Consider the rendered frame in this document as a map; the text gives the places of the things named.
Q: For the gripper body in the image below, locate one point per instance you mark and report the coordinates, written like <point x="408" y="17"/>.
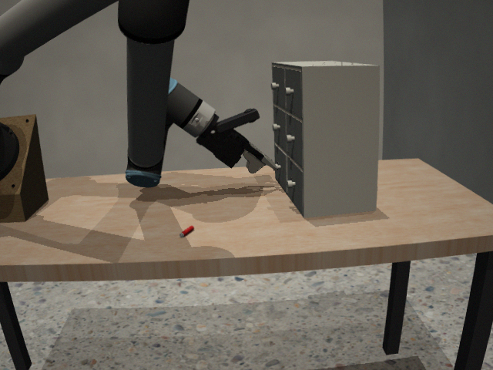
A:
<point x="230" y="150"/>

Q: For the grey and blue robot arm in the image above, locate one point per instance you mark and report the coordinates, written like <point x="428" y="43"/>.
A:
<point x="31" y="23"/>

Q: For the grey chest of drawers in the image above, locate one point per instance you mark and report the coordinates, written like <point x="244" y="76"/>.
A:
<point x="340" y="113"/>

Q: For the grey drawer front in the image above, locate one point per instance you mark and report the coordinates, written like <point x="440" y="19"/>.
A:
<point x="293" y="91"/>
<point x="281" y="163"/>
<point x="294" y="138"/>
<point x="295" y="183"/>
<point x="279" y="126"/>
<point x="278" y="85"/>

